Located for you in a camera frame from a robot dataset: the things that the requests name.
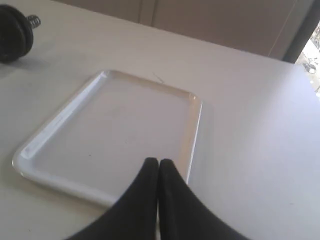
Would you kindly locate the dark window frame post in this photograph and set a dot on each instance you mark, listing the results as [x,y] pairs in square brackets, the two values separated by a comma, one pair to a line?
[305,31]

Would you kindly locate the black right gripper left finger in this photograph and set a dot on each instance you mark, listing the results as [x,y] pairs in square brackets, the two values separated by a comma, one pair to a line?
[134,215]

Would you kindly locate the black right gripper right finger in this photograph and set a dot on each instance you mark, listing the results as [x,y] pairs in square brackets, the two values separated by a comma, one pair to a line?
[182,216]

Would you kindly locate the chrome threaded dumbbell bar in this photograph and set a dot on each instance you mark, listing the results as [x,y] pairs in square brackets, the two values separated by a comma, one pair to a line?
[34,21]

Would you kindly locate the white plastic tray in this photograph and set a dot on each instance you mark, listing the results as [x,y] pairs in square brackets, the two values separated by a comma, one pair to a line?
[95,144]

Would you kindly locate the black weight plate far end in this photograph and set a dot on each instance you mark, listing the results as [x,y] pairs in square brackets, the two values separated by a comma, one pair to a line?
[12,38]

